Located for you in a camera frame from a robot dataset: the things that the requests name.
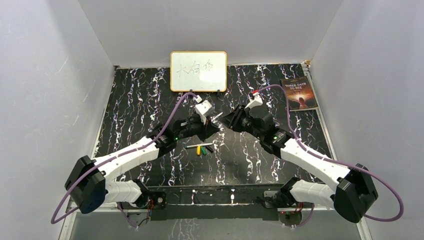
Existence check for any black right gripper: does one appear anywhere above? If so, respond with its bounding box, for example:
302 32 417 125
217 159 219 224
220 104 263 140

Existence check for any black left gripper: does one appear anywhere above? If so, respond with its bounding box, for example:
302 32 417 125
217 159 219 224
175 114 220 143

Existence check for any white pen green tip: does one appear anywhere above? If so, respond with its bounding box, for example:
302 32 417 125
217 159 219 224
210 112 223 122

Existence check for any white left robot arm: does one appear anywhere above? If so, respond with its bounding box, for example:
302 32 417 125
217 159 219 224
64 113 220 214

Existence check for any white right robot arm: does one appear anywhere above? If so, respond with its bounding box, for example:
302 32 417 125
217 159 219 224
219 105 378 223

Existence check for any white pen lower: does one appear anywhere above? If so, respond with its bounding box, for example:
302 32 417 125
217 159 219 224
185 143 214 149

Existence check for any black pen cap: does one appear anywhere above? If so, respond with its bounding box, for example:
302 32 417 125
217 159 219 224
205 145 214 153

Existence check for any green pen cap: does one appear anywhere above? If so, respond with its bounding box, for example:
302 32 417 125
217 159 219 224
200 146 207 156

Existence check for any dark Three Days book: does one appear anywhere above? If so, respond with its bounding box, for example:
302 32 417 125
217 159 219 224
280 76 319 111

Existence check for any white dry-erase board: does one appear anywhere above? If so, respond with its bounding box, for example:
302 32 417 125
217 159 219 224
170 51 228 93

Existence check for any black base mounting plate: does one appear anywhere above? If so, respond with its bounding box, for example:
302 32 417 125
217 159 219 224
150 184 288 221

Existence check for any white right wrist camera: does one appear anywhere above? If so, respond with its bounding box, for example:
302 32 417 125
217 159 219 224
244 90 263 112

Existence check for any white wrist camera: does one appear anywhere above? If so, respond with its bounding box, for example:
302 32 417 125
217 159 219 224
244 90 263 112
195 100 214 125

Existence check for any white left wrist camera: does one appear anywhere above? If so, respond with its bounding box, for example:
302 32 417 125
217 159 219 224
195 100 214 125

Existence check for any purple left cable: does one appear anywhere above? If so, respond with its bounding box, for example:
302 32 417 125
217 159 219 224
50 92 203 225

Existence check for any purple cable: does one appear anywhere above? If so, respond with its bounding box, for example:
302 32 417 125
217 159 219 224
50 92 203 225
251 84 405 223

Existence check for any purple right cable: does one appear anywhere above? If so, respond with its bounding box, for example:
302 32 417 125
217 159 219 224
251 84 405 223

